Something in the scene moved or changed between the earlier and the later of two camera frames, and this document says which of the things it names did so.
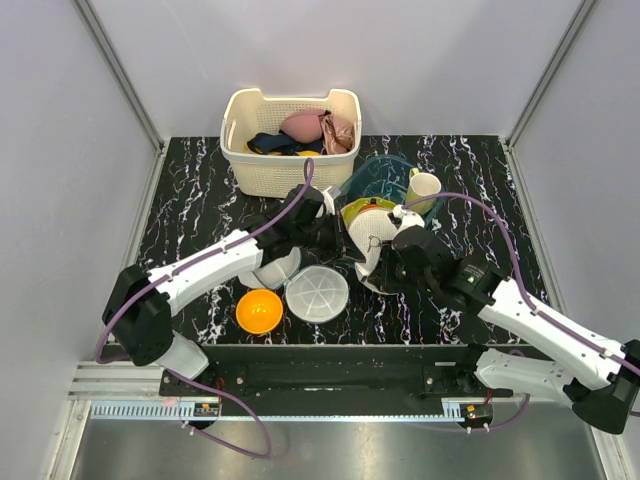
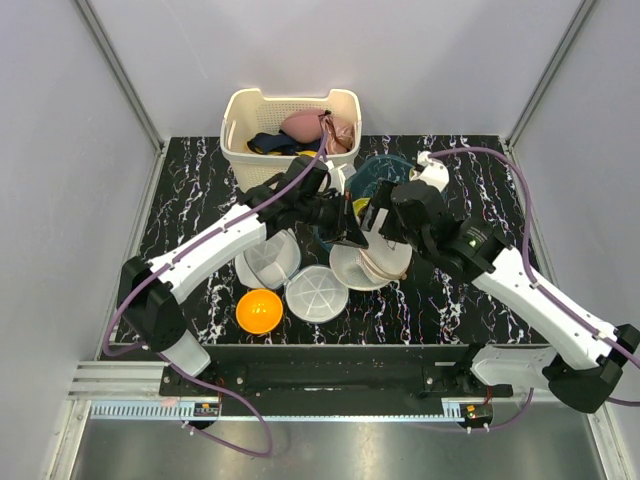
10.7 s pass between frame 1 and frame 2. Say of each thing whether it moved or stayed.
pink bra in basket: stayed
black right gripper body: moved
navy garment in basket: stayed
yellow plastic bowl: stayed
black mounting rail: stayed
